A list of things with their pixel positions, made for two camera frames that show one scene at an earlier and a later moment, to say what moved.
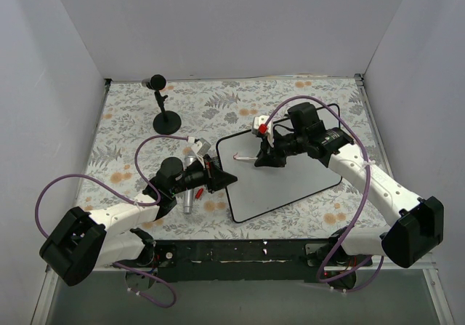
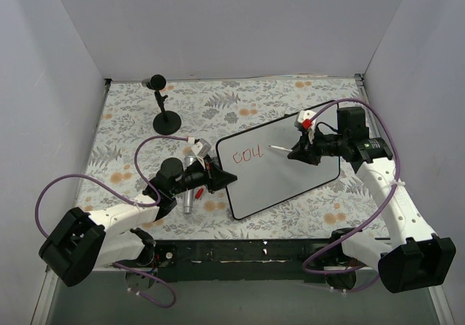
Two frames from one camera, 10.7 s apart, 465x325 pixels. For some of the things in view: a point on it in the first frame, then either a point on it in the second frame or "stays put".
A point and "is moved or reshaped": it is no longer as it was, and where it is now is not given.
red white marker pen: (246, 158) is moved or reshaped
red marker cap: (199, 193) stays put
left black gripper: (211, 174) stays put
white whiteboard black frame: (260, 189) stays put
